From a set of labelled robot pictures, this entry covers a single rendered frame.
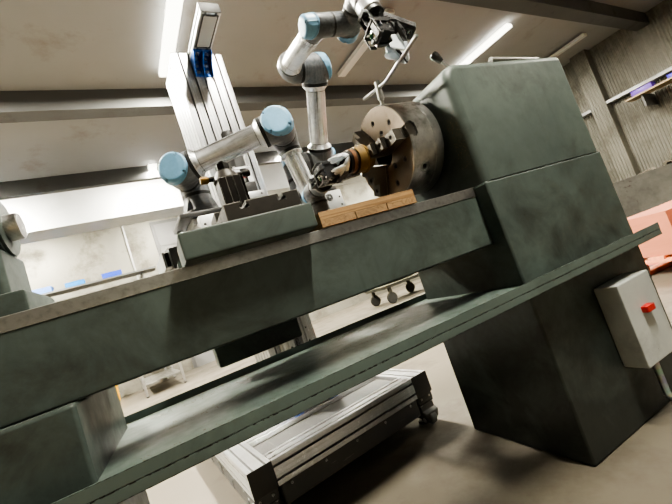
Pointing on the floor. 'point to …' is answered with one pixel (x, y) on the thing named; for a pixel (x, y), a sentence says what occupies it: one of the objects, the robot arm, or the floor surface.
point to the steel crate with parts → (645, 189)
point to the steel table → (161, 377)
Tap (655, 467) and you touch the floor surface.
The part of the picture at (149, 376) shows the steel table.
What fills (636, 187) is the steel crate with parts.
